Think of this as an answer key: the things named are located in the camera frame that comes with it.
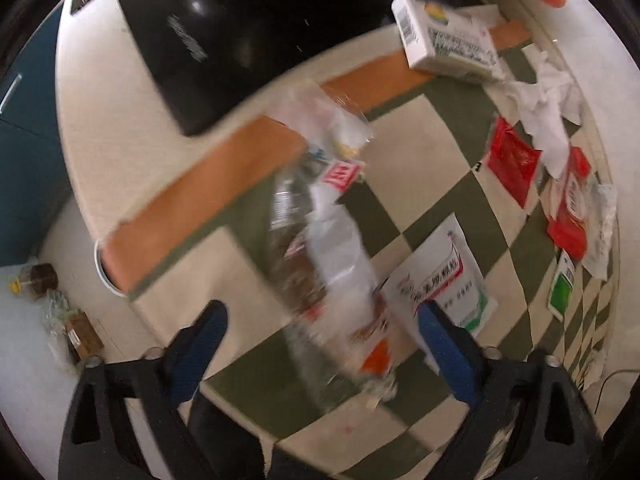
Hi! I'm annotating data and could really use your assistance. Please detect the white medicine box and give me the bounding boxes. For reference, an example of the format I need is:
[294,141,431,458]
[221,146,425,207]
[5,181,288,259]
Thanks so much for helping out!
[391,0,507,83]

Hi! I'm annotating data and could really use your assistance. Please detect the black gas cooktop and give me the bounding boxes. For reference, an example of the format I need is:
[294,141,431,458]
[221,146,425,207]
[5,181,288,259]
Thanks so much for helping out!
[107,0,461,137]

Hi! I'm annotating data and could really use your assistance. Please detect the green checkered table mat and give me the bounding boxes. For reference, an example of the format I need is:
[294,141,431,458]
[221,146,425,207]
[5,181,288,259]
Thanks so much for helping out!
[102,20,621,476]

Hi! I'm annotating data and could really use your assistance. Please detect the clear plastic wrapper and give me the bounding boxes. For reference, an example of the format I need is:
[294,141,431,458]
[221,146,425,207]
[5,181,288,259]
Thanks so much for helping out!
[265,82,401,413]

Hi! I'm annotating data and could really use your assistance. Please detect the red plastic packet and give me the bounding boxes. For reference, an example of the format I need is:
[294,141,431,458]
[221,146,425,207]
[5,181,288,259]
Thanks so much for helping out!
[487,117,543,208]

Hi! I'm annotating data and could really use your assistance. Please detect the white foil sachet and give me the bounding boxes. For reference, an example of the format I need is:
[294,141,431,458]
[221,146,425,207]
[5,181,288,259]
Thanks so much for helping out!
[582,182,619,281]

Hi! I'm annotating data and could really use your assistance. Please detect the brown cardboard box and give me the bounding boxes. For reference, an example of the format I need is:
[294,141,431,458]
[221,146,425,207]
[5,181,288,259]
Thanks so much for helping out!
[62,310,106,363]

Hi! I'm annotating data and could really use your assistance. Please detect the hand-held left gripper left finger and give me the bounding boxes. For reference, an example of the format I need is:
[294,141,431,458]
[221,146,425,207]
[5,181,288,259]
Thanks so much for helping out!
[57,300,266,480]

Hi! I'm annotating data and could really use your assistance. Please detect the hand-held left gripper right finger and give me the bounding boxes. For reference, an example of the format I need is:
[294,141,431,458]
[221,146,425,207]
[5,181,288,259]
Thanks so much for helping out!
[417,302,608,480]

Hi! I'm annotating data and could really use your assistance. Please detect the red and white packet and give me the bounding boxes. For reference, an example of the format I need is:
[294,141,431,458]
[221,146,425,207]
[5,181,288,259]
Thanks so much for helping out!
[545,147,596,261]

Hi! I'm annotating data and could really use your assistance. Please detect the crumpled clear plastic bags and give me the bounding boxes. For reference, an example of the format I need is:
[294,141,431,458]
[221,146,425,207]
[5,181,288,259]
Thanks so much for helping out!
[42,287,76,361]

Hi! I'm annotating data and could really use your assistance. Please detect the crumpled white tissue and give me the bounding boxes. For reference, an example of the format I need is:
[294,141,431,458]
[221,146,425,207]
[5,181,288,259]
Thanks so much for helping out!
[502,42,586,181]

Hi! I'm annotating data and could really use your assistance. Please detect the cooking oil bottle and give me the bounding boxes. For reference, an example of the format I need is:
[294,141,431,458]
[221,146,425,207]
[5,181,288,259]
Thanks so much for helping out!
[9,262,60,301]

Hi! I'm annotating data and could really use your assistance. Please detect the thin black cable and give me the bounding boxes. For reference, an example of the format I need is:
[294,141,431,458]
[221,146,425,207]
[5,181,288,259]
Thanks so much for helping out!
[597,369,640,411]

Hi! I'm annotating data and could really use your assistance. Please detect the blue kitchen cabinets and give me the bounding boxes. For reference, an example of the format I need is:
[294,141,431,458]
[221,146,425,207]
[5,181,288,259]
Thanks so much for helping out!
[0,10,76,266]

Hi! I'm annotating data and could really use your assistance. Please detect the green and white small packet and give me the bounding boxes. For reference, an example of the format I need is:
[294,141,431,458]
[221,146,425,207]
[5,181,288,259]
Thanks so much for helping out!
[547,250,577,321]

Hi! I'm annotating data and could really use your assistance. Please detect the white medicine pouch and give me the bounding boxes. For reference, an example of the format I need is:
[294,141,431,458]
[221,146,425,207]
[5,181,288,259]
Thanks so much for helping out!
[380,212,498,361]

